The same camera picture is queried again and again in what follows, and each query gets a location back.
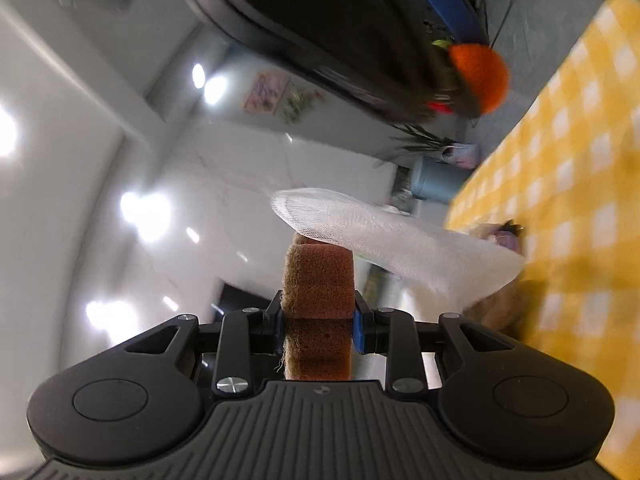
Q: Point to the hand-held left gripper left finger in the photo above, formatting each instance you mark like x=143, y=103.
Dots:
x=272, y=325

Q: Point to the framed wall picture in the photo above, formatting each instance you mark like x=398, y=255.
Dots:
x=265, y=92

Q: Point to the white mesh cloth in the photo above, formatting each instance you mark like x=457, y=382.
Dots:
x=400, y=245

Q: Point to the brown scouring pad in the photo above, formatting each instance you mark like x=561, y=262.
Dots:
x=317, y=280

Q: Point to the orange knitted ball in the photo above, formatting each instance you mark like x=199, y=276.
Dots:
x=482, y=77

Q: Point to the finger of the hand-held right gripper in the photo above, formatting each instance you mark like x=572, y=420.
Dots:
x=452, y=10
x=460, y=100

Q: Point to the long-leaf potted plant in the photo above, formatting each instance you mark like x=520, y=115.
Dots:
x=420, y=140

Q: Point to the purple plush item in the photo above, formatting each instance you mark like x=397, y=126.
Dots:
x=510, y=240

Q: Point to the hanging vine plant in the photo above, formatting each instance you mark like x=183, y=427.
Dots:
x=300, y=105

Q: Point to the yellow checkered tablecloth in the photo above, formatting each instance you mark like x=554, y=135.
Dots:
x=575, y=185

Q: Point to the grey-blue trash can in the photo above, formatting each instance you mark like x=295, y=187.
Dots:
x=435, y=180

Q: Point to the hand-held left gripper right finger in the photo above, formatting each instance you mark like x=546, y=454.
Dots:
x=358, y=332

